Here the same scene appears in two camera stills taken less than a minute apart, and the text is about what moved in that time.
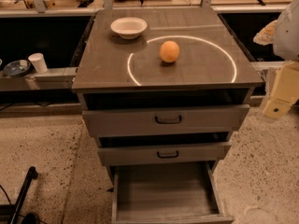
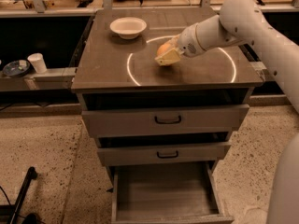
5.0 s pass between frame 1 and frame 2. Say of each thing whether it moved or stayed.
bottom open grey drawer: stayed
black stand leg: stayed
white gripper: moved
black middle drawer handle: stayed
